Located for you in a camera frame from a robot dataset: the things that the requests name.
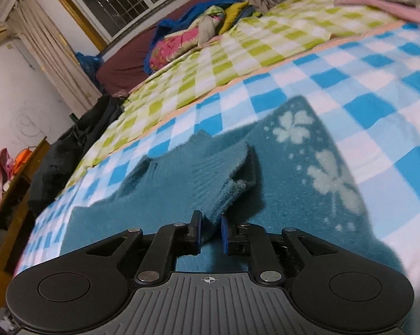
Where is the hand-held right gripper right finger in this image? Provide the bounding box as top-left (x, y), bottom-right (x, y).
top-left (221, 215), bottom-right (338, 284)

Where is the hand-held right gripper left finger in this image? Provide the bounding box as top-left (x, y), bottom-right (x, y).
top-left (85, 210), bottom-right (202, 286)

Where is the teal fuzzy sweater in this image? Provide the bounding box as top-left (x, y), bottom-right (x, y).
top-left (58, 96), bottom-right (416, 280)

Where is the black jacket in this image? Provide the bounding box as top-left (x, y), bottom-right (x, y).
top-left (28, 94), bottom-right (125, 213)

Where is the maroon headboard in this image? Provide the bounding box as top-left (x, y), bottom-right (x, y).
top-left (96, 0), bottom-right (228, 95)

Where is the pink floral quilt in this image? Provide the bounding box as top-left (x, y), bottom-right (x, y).
top-left (149, 28), bottom-right (200, 74)

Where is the wooden cabinet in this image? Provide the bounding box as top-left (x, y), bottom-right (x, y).
top-left (0, 137), bottom-right (52, 274)

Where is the orange bag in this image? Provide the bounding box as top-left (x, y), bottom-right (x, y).
top-left (15, 147), bottom-right (34, 166)

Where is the blue plastic bag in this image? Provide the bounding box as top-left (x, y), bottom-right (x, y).
top-left (75, 52), bottom-right (104, 89)

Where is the green checked bedsheet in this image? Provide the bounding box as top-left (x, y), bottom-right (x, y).
top-left (62, 0), bottom-right (406, 187)

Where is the blue checked bedsheet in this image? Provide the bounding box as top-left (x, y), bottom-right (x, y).
top-left (13, 19), bottom-right (420, 287)

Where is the pile of colourful bedding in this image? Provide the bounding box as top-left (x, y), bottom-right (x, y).
top-left (144, 5), bottom-right (228, 74)

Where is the yellow cloth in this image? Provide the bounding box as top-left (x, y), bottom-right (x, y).
top-left (220, 1), bottom-right (256, 35)

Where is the barred window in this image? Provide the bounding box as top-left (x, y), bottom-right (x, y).
top-left (44, 0), bottom-right (228, 51)

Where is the pink blanket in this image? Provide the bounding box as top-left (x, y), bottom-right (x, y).
top-left (334, 0), bottom-right (420, 30)

